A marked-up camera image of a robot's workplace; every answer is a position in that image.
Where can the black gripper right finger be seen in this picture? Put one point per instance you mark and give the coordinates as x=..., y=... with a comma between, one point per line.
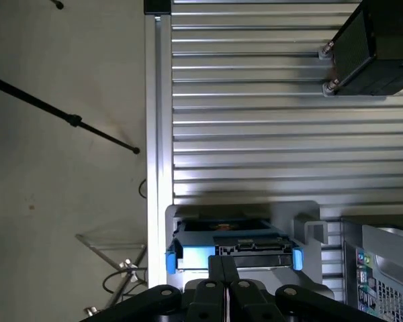
x=252, y=302

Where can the open PC case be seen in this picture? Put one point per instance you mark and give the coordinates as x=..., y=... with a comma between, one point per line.
x=389, y=241

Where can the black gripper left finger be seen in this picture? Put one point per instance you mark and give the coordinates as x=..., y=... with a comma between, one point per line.
x=201, y=302

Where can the metal stand with wing nuts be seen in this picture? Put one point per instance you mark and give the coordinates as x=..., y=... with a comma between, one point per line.
x=127, y=264

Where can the black radiator box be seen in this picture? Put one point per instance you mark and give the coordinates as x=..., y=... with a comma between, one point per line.
x=389, y=33

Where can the grey parts rack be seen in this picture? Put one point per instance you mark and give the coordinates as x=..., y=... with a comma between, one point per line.
x=289, y=214

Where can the black tripod leg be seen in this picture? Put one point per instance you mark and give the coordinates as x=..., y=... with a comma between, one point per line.
x=75, y=120

